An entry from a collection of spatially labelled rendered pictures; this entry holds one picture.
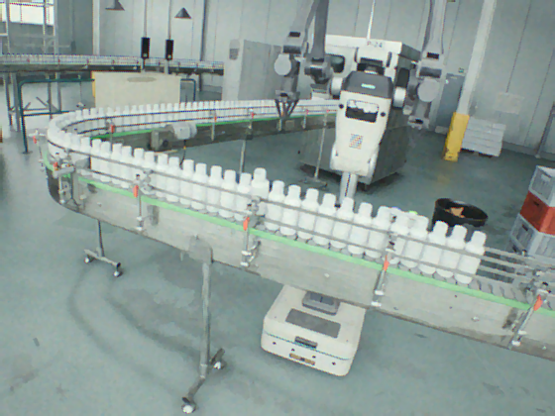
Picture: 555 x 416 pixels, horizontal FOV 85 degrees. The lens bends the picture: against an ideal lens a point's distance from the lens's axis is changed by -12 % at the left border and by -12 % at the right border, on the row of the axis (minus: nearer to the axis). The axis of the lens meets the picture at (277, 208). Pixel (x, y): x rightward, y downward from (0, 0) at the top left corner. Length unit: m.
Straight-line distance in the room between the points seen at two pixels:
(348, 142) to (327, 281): 0.72
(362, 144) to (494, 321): 0.91
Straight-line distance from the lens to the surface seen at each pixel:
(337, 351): 1.90
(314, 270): 1.17
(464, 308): 1.21
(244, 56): 7.07
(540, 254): 3.27
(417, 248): 1.12
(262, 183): 1.13
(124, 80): 5.02
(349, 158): 1.65
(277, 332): 1.93
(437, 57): 1.21
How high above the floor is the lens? 1.55
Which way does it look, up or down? 24 degrees down
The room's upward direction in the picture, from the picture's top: 8 degrees clockwise
